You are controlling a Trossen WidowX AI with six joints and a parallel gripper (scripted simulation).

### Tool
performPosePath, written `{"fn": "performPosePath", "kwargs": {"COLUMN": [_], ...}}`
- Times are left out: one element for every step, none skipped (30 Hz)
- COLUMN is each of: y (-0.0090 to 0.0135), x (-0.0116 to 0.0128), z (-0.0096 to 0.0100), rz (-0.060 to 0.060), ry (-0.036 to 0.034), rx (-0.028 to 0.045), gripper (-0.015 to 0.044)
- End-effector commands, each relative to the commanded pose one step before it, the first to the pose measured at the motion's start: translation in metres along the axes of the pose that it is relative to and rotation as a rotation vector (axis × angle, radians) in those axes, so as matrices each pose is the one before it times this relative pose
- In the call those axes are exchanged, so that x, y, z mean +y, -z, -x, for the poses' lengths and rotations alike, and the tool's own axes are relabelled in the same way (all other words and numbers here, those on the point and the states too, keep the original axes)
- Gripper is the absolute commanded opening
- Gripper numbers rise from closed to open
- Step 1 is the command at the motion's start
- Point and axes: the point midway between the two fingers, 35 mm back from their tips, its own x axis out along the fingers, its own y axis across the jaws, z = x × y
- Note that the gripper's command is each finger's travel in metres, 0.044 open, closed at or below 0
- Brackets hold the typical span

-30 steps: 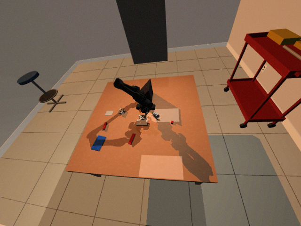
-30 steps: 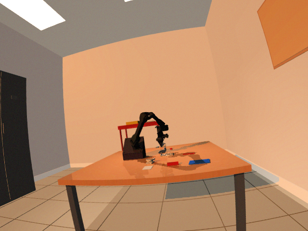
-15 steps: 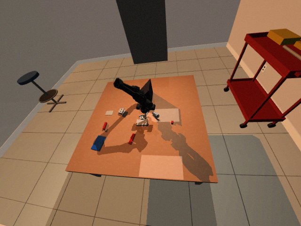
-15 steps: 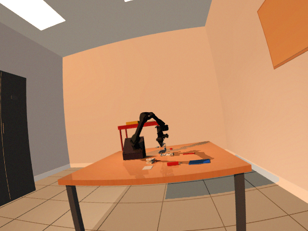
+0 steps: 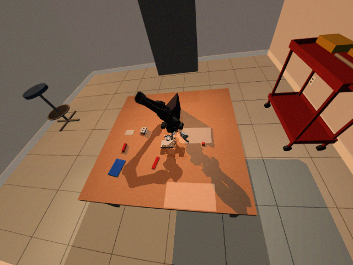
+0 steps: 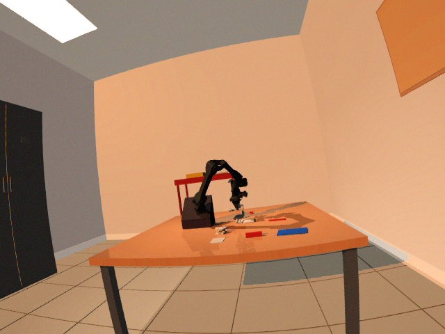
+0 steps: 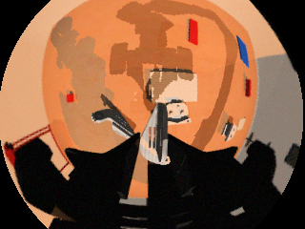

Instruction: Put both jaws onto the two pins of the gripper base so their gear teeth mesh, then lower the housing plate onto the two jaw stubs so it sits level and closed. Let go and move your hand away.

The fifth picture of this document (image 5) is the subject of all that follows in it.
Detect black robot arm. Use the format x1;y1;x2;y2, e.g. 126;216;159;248
135;92;181;133

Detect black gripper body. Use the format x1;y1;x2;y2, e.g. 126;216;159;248
161;122;184;130

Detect blue flat rectangular plate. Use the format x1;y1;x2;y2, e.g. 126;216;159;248
108;159;126;177

